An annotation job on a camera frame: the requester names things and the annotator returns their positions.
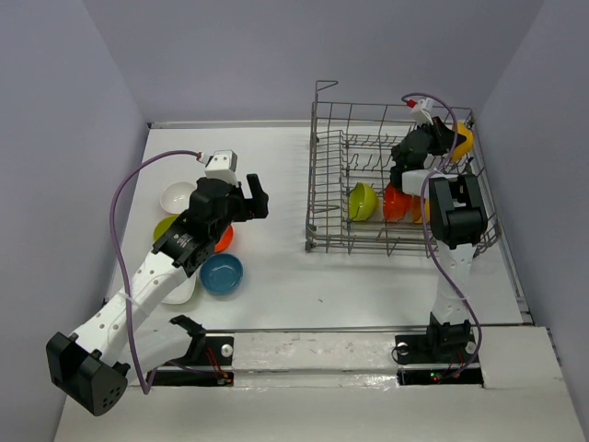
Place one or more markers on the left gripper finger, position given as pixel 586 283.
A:
pixel 252 208
pixel 258 195

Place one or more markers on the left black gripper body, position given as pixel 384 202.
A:
pixel 236 195

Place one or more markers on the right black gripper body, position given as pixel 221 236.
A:
pixel 426 128

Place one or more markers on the large yellow bowl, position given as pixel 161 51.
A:
pixel 464 144

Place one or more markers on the orange bowl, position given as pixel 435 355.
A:
pixel 395 203
pixel 225 241

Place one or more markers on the small yellow bowl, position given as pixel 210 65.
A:
pixel 418 209

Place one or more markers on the green bowl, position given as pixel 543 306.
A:
pixel 362 203
pixel 162 226

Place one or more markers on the blue bowl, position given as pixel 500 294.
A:
pixel 221 274

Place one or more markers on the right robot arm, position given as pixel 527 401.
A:
pixel 453 212

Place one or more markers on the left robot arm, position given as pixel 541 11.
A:
pixel 91 364

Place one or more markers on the white orange-bottom bowl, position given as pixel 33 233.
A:
pixel 175 198

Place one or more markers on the white square bowl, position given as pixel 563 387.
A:
pixel 181 294

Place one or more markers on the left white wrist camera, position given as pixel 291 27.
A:
pixel 221 165

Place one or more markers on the grey wire dish rack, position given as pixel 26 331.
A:
pixel 369 167

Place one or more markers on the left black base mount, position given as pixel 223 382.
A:
pixel 207 362

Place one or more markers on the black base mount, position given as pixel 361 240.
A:
pixel 207 362
pixel 437 364

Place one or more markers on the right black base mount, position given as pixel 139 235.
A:
pixel 437 364

